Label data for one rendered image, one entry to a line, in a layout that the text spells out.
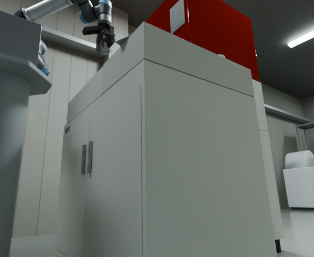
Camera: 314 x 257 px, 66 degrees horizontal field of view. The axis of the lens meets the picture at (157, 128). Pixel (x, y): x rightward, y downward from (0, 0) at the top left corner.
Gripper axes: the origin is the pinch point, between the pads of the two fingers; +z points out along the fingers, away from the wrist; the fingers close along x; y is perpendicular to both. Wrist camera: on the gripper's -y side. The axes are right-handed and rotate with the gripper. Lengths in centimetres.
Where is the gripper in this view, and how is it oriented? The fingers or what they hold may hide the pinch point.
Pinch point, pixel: (99, 55)
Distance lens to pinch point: 138.5
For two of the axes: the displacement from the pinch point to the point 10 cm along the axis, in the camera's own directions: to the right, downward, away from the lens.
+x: -5.8, 2.3, 7.8
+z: 0.3, 9.6, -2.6
